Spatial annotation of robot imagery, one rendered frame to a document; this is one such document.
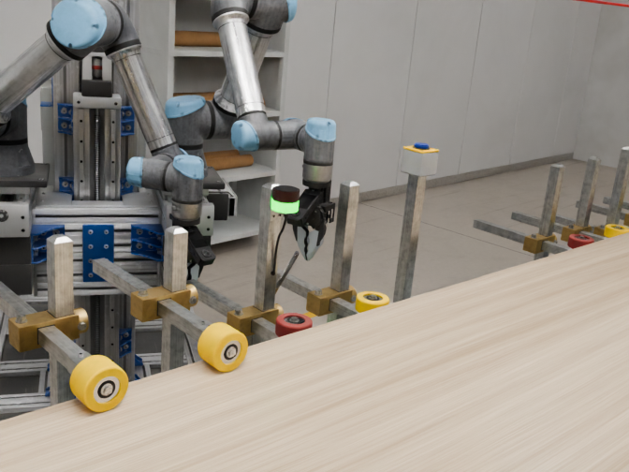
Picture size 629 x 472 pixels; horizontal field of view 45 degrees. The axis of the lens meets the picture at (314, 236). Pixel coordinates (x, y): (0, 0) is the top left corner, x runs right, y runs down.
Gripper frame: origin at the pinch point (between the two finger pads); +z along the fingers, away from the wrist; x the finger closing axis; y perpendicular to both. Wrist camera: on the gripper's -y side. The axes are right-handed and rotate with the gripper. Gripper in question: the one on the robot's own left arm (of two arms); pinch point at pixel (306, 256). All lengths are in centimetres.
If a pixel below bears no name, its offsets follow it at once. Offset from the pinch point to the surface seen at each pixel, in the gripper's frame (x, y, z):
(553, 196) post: -44, 94, -7
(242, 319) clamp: -0.3, -29.9, 7.3
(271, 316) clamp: -3.2, -21.8, 8.4
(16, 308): 26, -70, -2
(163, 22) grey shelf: 179, 164, -46
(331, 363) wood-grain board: -29, -43, 4
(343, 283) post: -10.7, 0.9, 5.0
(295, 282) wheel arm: 3.1, 0.8, 8.2
